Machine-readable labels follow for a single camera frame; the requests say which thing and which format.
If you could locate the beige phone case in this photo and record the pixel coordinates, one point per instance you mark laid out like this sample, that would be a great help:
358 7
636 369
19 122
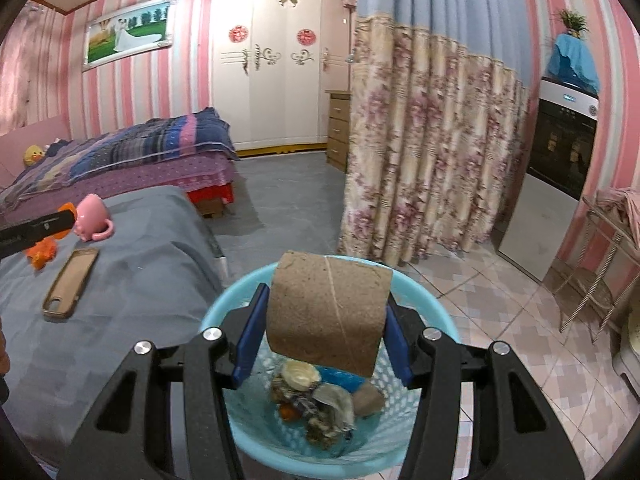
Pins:
70 285

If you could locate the white and black refrigerator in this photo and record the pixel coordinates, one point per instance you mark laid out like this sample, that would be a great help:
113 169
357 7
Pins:
555 175

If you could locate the patterned cloth pouch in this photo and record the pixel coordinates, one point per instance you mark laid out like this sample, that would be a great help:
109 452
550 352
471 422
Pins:
327 430

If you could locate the pink cloth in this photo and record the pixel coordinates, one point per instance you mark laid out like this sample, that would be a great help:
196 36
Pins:
622 205

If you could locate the wooden desk with drawers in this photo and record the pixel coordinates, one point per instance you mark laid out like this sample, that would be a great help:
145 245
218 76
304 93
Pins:
339 130

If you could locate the beige cloth bag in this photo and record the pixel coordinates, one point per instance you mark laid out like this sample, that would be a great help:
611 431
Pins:
335 400

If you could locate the yellow duck plush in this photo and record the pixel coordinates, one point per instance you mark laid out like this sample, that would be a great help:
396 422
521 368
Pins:
34 156

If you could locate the framed wall picture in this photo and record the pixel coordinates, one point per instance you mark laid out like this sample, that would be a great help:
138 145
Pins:
127 32

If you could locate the light blue plastic basket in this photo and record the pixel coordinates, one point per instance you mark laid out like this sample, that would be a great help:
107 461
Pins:
430 305

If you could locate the orange plastic bag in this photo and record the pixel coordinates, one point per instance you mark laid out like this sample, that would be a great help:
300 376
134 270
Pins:
44 255

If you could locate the pink pig cup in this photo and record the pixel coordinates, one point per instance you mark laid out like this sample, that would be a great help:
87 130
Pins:
90 215

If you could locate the blue plastic bag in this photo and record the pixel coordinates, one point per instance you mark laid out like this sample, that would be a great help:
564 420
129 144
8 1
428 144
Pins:
342 377

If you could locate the purple bed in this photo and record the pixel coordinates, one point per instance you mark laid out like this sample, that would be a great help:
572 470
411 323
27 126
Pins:
165 180

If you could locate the white wardrobe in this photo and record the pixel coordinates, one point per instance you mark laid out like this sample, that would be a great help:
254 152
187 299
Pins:
280 95

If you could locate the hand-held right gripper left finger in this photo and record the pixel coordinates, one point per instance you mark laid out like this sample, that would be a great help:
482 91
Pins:
250 340

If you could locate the plaid quilt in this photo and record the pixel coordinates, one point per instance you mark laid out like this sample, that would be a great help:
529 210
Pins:
150 145

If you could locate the blue cloth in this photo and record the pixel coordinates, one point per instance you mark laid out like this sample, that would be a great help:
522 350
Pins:
572 65

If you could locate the green potted plant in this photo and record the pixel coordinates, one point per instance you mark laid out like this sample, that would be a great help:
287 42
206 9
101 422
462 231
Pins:
572 21

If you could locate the floral curtain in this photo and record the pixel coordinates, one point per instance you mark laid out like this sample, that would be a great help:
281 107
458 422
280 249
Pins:
430 150

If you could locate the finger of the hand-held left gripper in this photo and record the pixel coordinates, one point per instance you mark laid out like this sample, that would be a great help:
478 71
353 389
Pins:
40 232

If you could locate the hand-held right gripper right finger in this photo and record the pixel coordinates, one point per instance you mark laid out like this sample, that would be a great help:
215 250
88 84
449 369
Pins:
400 345

